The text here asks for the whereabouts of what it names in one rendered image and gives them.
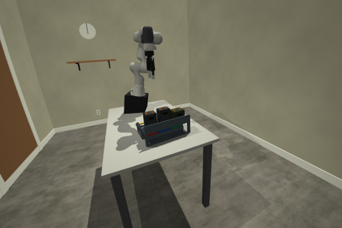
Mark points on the grey metal shelf rack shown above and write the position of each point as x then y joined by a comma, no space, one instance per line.
166,135

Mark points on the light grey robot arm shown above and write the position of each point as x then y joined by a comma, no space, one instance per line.
146,39

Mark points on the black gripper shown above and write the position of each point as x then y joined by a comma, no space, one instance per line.
150,64

